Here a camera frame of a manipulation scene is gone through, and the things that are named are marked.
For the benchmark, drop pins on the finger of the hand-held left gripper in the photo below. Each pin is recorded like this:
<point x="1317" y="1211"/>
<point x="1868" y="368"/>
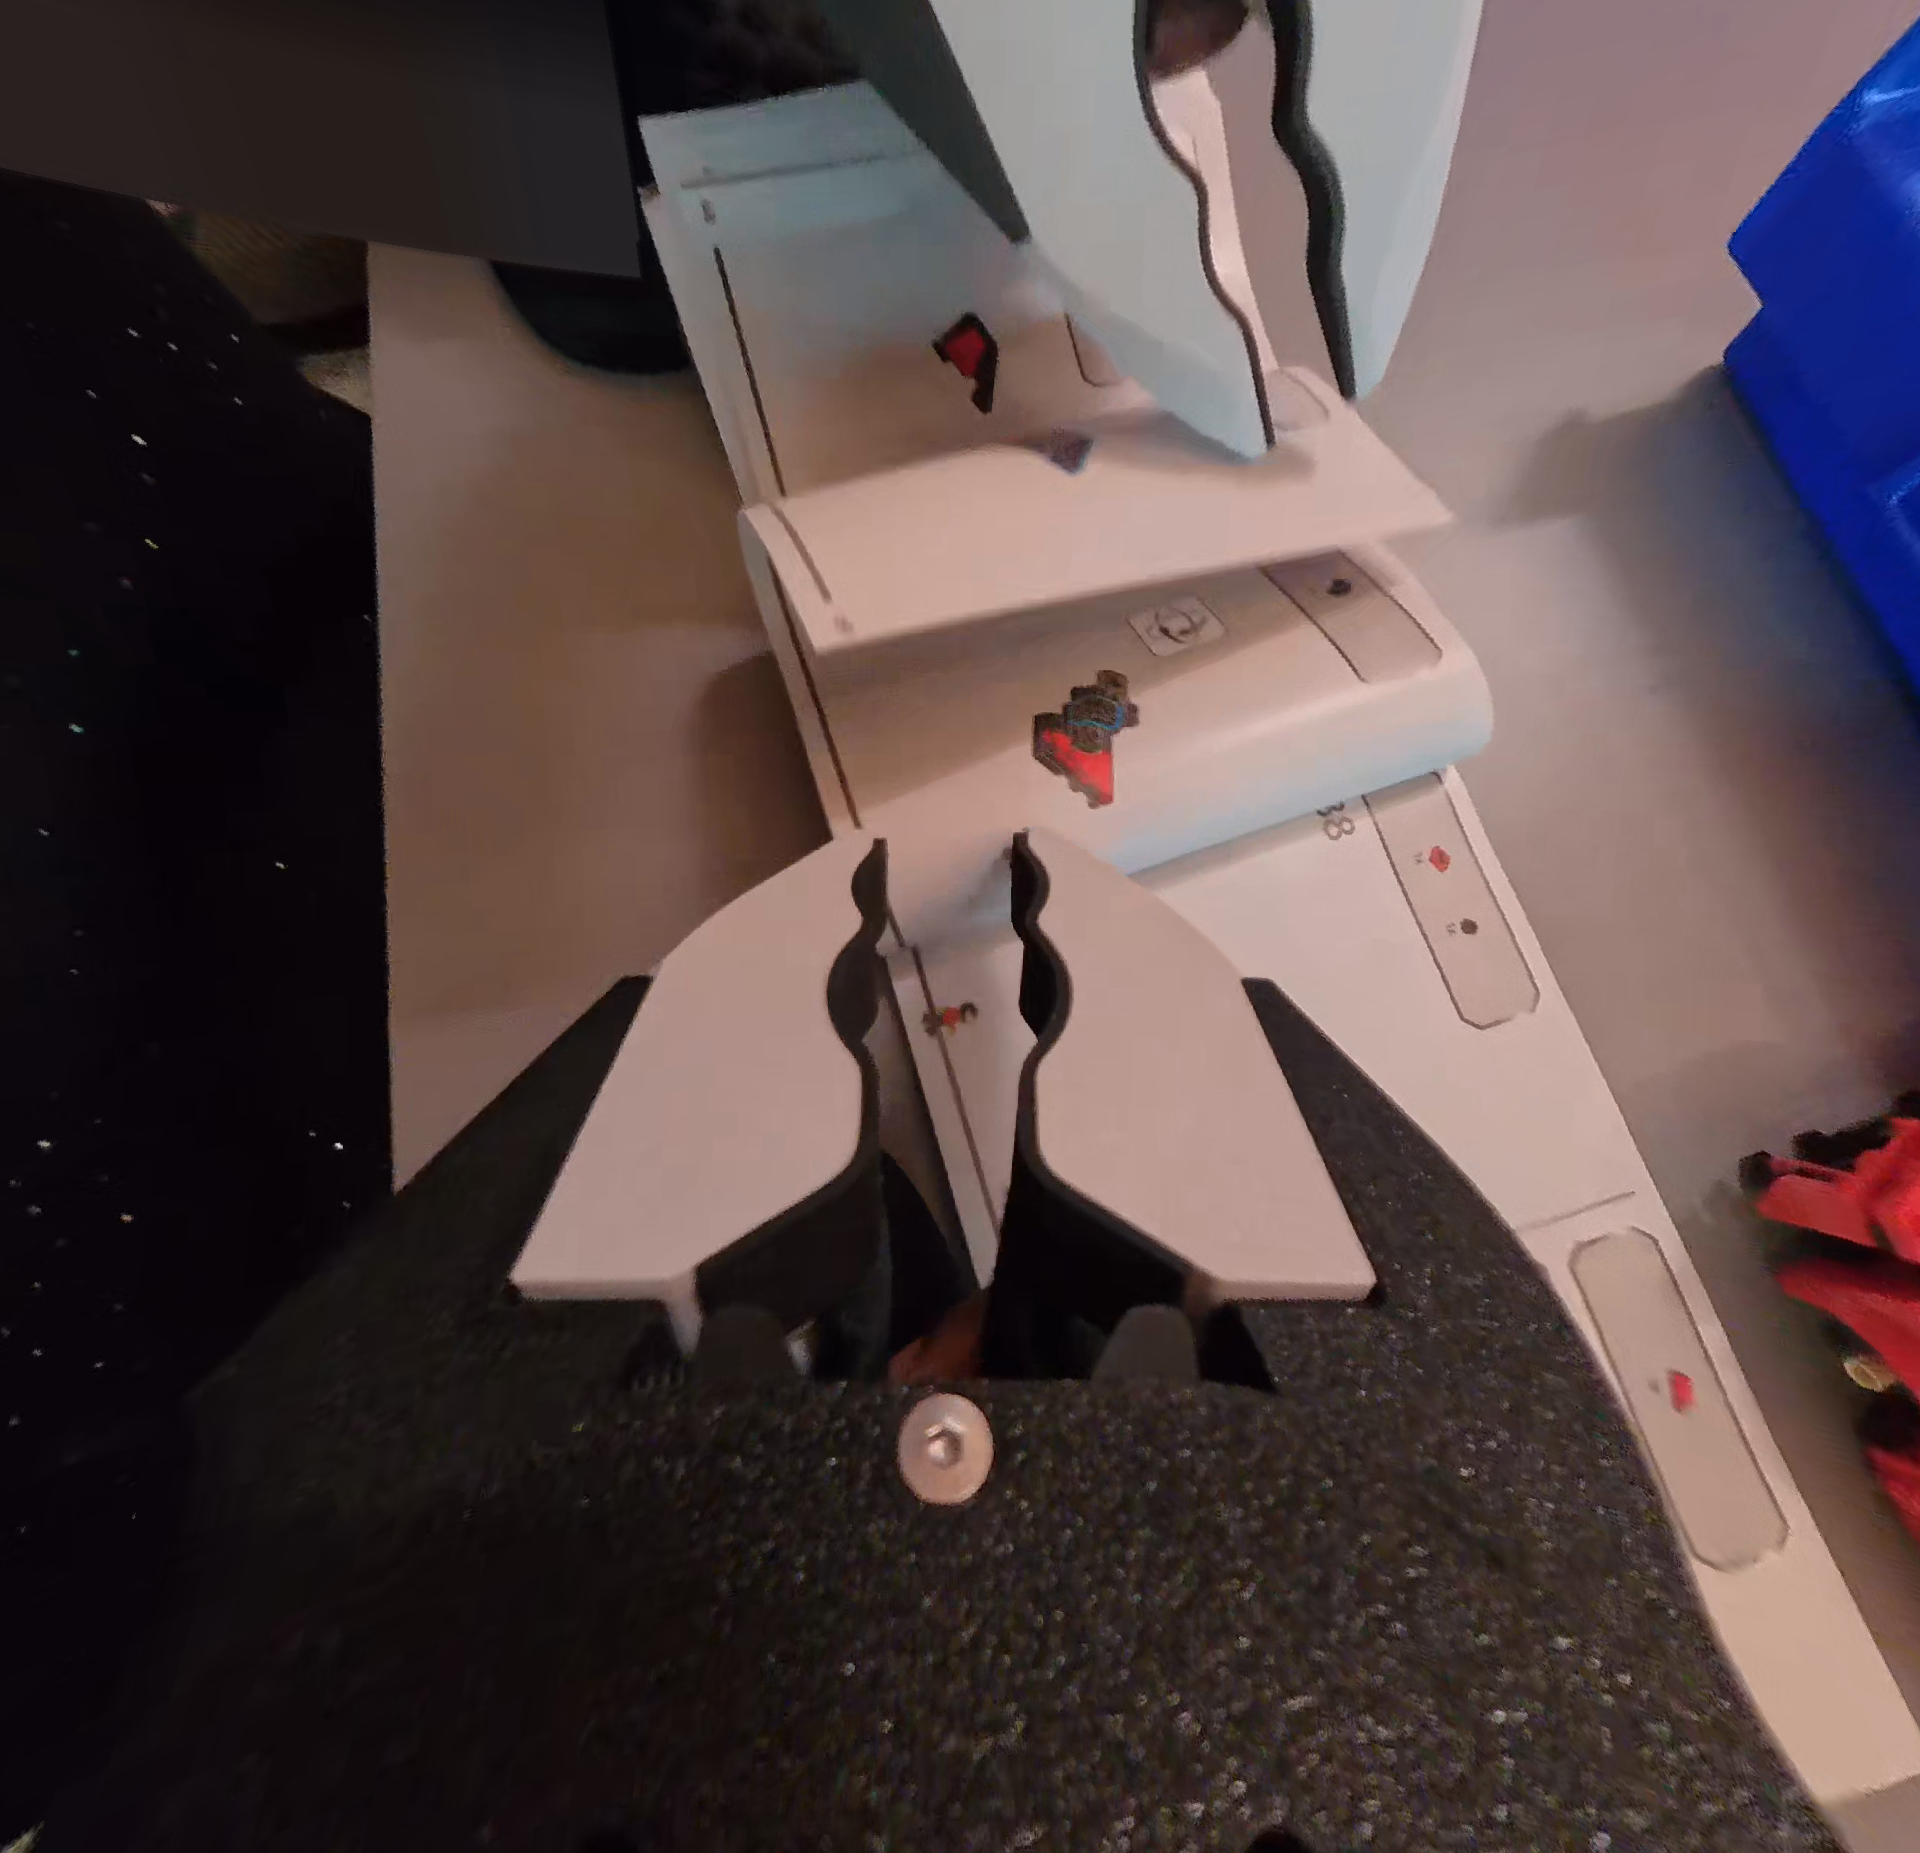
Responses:
<point x="1396" y="114"/>
<point x="1052" y="114"/>

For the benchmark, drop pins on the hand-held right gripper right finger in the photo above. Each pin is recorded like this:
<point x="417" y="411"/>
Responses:
<point x="1185" y="1120"/>

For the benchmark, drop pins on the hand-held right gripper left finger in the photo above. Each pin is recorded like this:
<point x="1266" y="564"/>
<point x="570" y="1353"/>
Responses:
<point x="720" y="1103"/>

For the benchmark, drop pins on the white building instruction booklet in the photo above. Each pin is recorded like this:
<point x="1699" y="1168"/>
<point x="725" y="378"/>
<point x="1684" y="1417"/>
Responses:
<point x="1201" y="772"/>

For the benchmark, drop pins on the blue plastic storage bin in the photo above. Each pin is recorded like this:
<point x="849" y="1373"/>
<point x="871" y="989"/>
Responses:
<point x="1846" y="383"/>

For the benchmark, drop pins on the red brick toy car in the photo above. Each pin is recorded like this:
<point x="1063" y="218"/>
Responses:
<point x="1861" y="1222"/>

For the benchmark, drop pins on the black speckled cloth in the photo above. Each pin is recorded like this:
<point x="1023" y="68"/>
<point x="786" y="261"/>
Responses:
<point x="180" y="683"/>

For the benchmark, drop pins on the dark flat panel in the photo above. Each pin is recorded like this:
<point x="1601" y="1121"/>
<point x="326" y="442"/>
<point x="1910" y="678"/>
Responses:
<point x="300" y="83"/>

